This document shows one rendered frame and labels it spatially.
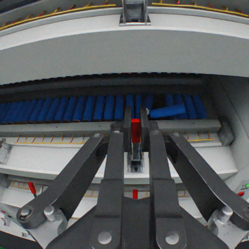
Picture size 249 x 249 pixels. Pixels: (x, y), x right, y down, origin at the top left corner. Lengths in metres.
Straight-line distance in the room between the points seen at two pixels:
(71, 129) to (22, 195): 0.33
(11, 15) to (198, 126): 0.34
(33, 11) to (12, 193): 0.50
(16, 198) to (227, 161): 0.56
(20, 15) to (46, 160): 0.23
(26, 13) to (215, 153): 0.36
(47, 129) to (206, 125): 0.29
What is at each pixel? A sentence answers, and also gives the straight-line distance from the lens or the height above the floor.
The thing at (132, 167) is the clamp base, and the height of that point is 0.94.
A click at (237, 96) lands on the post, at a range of 0.30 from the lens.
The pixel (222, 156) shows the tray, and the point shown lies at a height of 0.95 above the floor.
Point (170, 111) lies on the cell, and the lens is 0.27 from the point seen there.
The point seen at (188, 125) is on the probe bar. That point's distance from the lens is 0.27.
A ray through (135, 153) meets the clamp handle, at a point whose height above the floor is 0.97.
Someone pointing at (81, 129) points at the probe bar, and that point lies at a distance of 0.27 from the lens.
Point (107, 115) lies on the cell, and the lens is 0.28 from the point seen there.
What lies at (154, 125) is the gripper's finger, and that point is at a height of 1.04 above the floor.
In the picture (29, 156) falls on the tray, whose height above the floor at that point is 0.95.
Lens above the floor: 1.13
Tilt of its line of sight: 35 degrees down
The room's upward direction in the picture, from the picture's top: 3 degrees counter-clockwise
